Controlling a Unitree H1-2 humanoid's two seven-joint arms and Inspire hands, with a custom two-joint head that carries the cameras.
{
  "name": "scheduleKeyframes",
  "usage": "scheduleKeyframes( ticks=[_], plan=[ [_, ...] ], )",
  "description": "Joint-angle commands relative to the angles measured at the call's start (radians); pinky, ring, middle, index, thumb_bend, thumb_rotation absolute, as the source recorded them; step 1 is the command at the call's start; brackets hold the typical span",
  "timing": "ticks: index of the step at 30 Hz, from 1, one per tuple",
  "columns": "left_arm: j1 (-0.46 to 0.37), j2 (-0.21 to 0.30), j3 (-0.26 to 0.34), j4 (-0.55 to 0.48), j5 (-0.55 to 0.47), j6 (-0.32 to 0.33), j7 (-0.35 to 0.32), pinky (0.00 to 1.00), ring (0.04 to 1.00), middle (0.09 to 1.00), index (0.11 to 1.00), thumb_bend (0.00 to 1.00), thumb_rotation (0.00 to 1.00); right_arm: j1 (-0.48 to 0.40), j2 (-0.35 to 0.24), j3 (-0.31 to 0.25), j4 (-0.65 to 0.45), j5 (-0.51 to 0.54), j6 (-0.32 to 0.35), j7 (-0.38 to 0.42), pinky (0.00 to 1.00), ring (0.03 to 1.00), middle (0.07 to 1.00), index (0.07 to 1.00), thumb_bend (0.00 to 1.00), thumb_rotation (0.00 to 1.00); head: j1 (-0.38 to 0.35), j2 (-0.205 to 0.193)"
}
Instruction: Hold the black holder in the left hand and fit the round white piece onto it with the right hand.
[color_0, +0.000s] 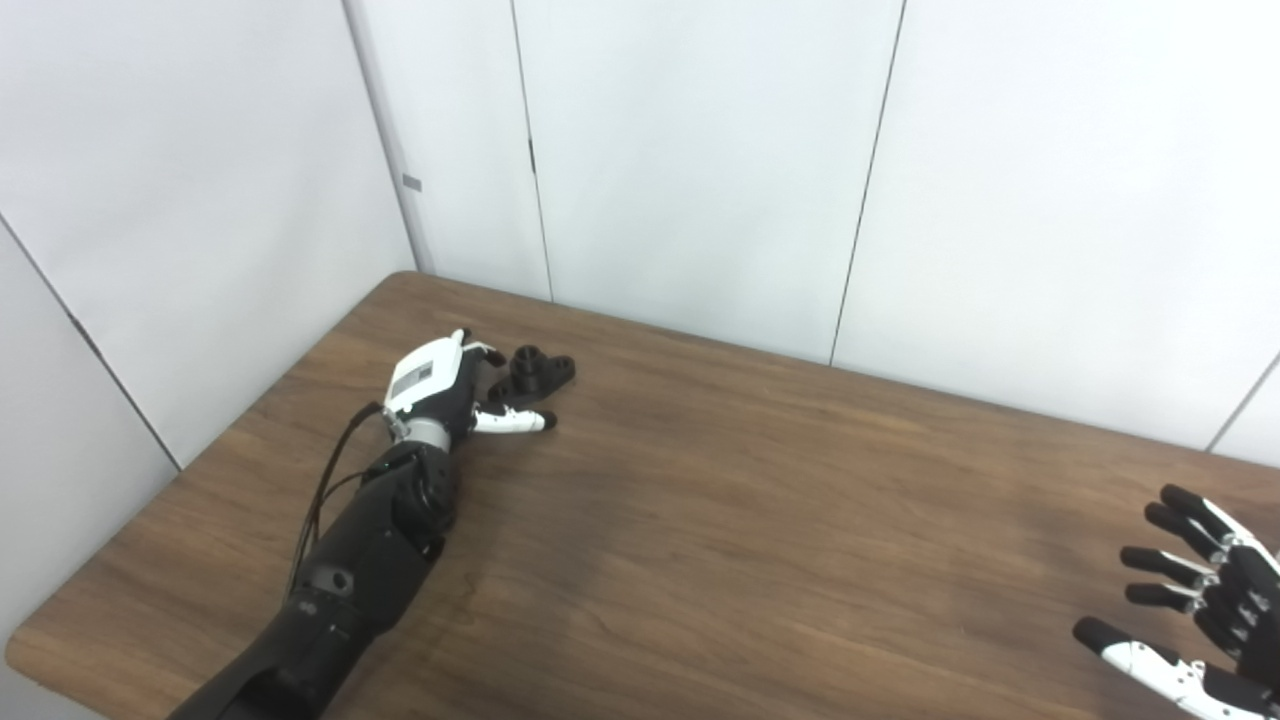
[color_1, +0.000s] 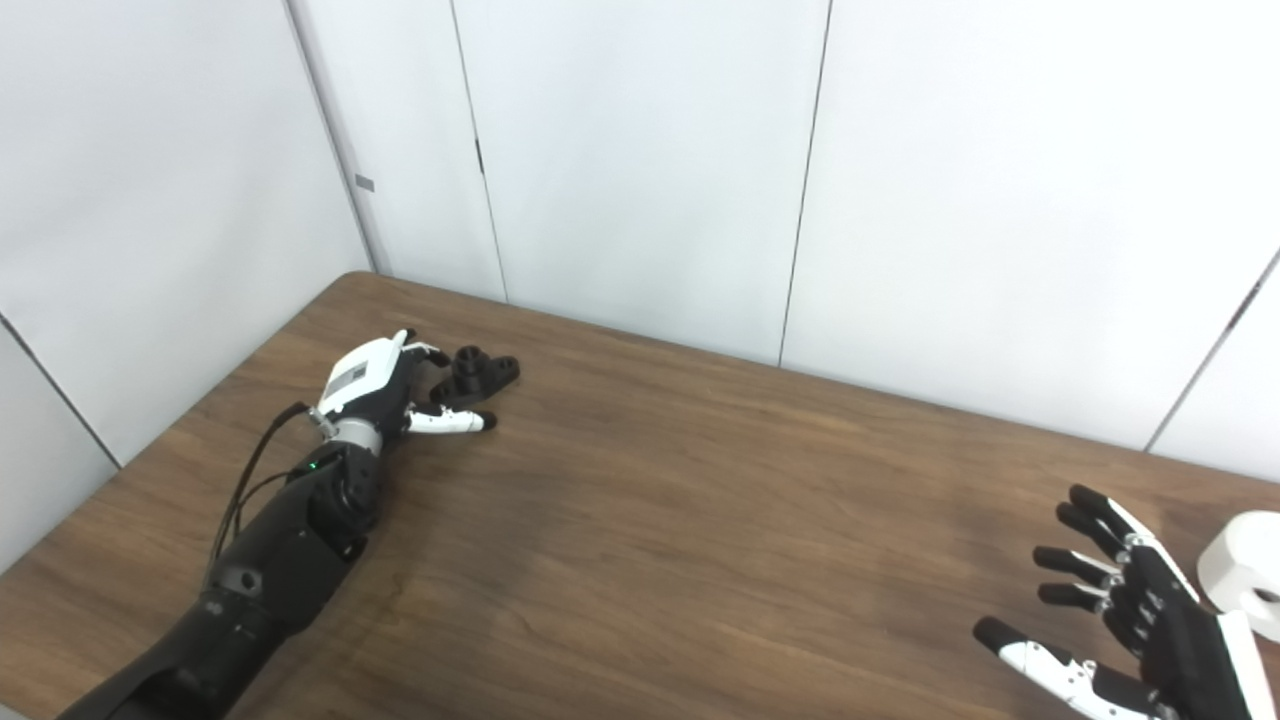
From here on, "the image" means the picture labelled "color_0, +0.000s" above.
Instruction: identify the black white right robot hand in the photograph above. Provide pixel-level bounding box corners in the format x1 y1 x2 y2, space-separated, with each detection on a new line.
1072 484 1280 720

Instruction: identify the black plastic holder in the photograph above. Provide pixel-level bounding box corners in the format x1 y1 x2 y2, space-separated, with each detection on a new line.
487 345 577 411

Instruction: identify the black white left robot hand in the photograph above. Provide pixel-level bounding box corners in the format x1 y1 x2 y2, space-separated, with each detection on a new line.
383 329 558 437

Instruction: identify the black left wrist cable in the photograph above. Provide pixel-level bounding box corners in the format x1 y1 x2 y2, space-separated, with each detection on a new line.
285 402 393 601

